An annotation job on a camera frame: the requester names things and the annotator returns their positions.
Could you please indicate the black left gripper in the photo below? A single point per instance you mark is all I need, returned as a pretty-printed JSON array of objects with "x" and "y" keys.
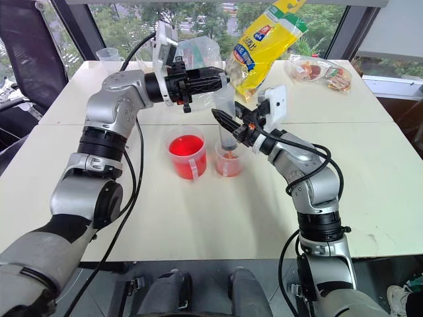
[{"x": 180, "y": 84}]

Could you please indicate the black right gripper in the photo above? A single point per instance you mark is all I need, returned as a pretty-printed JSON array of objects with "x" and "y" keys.
[{"x": 252, "y": 127}]

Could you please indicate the clear plastic syringe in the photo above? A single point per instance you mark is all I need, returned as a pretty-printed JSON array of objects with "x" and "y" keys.
[{"x": 227, "y": 135}]

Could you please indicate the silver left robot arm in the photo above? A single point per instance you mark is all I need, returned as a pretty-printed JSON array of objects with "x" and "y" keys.
[{"x": 109, "y": 109}]

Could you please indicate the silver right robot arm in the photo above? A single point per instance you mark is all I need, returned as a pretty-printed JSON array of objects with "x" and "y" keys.
[{"x": 314, "y": 195}]

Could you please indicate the small cup of red liquid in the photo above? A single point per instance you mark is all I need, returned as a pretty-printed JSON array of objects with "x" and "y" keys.
[{"x": 231, "y": 165}]

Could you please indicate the large cup of red liquid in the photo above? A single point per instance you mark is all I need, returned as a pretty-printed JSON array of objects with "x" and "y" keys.
[{"x": 185, "y": 158}]

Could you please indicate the empty clear measuring cup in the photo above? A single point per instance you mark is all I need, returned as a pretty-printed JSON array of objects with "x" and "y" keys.
[{"x": 109, "y": 54}]

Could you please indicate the crumpled clear plastic bag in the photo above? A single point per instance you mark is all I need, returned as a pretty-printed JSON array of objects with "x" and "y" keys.
[{"x": 205, "y": 49}]

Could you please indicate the yellow snack bag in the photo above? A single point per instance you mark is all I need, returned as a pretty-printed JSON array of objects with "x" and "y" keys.
[{"x": 264, "y": 49}]

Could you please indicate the clear bag of snacks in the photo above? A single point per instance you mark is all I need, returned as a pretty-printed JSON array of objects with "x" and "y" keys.
[{"x": 317, "y": 72}]

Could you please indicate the black office chair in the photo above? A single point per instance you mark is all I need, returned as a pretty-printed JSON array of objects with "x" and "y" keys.
[{"x": 29, "y": 49}]

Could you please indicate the dark grey rounded leg cover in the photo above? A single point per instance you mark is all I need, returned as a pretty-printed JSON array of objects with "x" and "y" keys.
[
  {"x": 165, "y": 294},
  {"x": 248, "y": 294}
]

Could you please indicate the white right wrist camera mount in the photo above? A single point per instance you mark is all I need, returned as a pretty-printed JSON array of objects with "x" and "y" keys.
[{"x": 277, "y": 105}]

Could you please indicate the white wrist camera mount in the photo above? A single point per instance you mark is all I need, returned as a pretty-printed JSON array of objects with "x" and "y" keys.
[
  {"x": 162, "y": 43},
  {"x": 277, "y": 105}
]

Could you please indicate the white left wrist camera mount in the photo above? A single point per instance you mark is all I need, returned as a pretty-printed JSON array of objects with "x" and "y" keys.
[{"x": 162, "y": 43}]

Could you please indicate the black window frame post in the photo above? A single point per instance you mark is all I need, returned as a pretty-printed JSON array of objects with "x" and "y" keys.
[
  {"x": 82, "y": 26},
  {"x": 357, "y": 29}
]

